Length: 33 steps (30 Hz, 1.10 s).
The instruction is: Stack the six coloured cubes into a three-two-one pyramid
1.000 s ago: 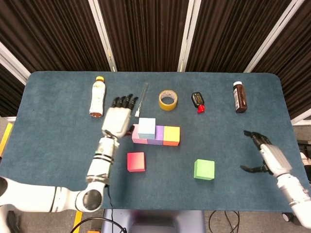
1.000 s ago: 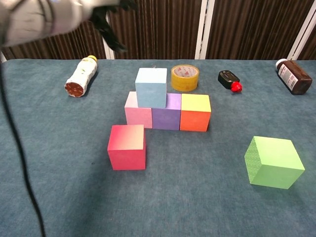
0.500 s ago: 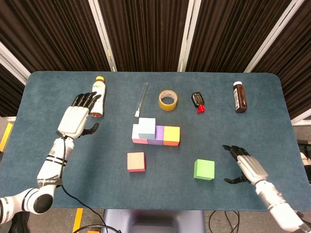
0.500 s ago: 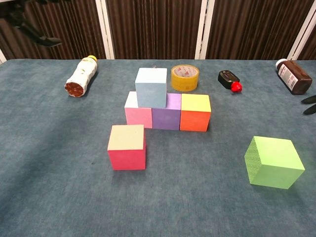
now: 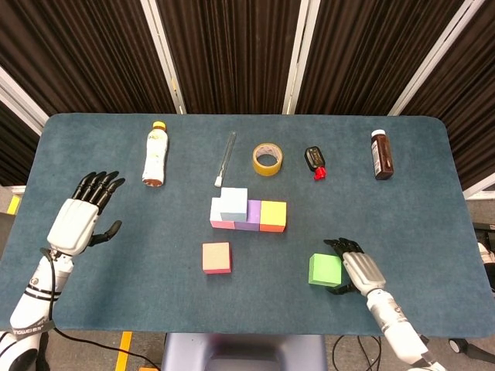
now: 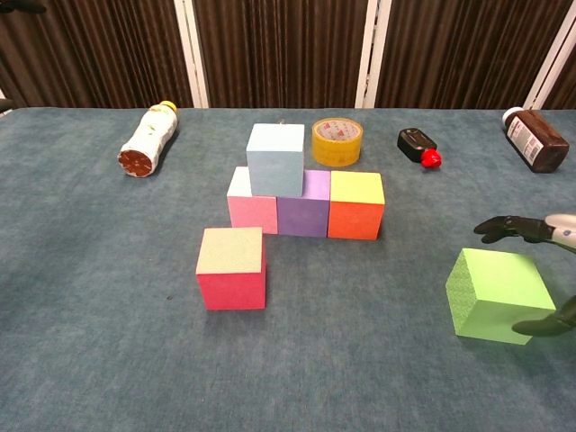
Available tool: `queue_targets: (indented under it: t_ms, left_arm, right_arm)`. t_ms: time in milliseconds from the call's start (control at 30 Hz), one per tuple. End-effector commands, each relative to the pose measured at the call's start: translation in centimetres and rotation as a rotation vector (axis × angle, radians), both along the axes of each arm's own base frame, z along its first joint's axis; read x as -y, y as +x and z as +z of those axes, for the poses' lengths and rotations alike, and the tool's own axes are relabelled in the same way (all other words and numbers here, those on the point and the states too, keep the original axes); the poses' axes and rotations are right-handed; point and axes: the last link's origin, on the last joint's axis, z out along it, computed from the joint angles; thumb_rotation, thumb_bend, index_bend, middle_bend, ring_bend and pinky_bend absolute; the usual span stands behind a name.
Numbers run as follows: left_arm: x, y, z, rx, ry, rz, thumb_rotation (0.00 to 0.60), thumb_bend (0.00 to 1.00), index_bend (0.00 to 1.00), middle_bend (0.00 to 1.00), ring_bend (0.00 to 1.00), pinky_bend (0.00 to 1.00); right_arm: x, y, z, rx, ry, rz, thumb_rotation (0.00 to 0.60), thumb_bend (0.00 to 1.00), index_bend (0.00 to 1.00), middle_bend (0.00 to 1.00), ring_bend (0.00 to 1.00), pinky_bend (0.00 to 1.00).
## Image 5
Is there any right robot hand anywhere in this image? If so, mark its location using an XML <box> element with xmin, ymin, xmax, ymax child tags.
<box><xmin>323</xmin><ymin>237</ymin><xmax>387</xmax><ymax>297</ymax></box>

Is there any yellow tape roll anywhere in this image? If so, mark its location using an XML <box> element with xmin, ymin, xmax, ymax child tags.
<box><xmin>252</xmin><ymin>142</ymin><xmax>284</xmax><ymax>177</ymax></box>

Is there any red foam cube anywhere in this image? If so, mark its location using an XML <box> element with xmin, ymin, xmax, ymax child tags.
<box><xmin>202</xmin><ymin>242</ymin><xmax>232</xmax><ymax>275</ymax></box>

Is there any black caster wheel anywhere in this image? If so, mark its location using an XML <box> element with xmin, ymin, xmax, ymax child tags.
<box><xmin>448</xmin><ymin>338</ymin><xmax>471</xmax><ymax>355</ymax></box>

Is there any brown bottle white cap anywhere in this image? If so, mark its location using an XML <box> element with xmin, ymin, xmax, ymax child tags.
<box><xmin>370</xmin><ymin>129</ymin><xmax>396</xmax><ymax>181</ymax></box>

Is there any light blue foam cube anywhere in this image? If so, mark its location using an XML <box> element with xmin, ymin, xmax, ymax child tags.
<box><xmin>219</xmin><ymin>186</ymin><xmax>248</xmax><ymax>223</ymax></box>

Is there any black bottle red cap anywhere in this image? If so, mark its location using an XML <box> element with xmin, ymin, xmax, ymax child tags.
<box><xmin>304</xmin><ymin>145</ymin><xmax>328</xmax><ymax>182</ymax></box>

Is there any yellow floor tape strip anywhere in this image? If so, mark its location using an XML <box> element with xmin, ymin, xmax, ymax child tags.
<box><xmin>114</xmin><ymin>331</ymin><xmax>133</xmax><ymax>371</ymax></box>

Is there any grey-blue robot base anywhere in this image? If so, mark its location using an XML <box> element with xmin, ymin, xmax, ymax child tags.
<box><xmin>161</xmin><ymin>332</ymin><xmax>328</xmax><ymax>371</ymax></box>

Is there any green foam cube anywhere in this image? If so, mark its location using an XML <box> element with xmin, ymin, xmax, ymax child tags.
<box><xmin>308</xmin><ymin>253</ymin><xmax>344</xmax><ymax>288</ymax></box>

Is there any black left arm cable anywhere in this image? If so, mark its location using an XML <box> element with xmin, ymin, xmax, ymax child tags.
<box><xmin>40</xmin><ymin>247</ymin><xmax>163</xmax><ymax>371</ymax></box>

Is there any pink foam cube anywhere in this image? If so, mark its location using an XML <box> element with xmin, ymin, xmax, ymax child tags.
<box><xmin>210</xmin><ymin>196</ymin><xmax>237</xmax><ymax>230</ymax></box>

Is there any blue felt table mat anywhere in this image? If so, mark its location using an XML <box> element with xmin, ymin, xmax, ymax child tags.
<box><xmin>0</xmin><ymin>112</ymin><xmax>475</xmax><ymax>337</ymax></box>

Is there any black box device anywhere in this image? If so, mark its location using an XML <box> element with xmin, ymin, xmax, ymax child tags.
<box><xmin>473</xmin><ymin>222</ymin><xmax>495</xmax><ymax>243</ymax></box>

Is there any black floor cable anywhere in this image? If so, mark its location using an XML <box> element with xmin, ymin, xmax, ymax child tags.
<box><xmin>334</xmin><ymin>335</ymin><xmax>382</xmax><ymax>371</ymax></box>

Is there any glass test tube white stopper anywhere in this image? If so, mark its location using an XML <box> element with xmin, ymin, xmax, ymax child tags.
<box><xmin>214</xmin><ymin>131</ymin><xmax>237</xmax><ymax>189</ymax></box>

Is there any white partition post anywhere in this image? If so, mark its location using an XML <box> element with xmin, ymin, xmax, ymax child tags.
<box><xmin>463</xmin><ymin>181</ymin><xmax>495</xmax><ymax>201</ymax></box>
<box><xmin>387</xmin><ymin>0</ymin><xmax>486</xmax><ymax>117</ymax></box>
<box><xmin>282</xmin><ymin>0</ymin><xmax>321</xmax><ymax>115</ymax></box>
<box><xmin>139</xmin><ymin>0</ymin><xmax>187</xmax><ymax>115</ymax></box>
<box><xmin>0</xmin><ymin>65</ymin><xmax>50</xmax><ymax>135</ymax></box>

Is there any purple foam cube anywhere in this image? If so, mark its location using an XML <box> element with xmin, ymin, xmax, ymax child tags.
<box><xmin>234</xmin><ymin>199</ymin><xmax>262</xmax><ymax>233</ymax></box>

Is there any white drink bottle yellow cap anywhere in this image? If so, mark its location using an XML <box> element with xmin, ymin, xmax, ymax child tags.
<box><xmin>141</xmin><ymin>121</ymin><xmax>170</xmax><ymax>189</ymax></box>

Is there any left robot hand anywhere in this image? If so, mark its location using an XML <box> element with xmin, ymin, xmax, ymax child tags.
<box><xmin>46</xmin><ymin>170</ymin><xmax>127</xmax><ymax>257</ymax></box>

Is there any orange foam cube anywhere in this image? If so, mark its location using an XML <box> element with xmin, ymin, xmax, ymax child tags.
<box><xmin>259</xmin><ymin>200</ymin><xmax>288</xmax><ymax>233</ymax></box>

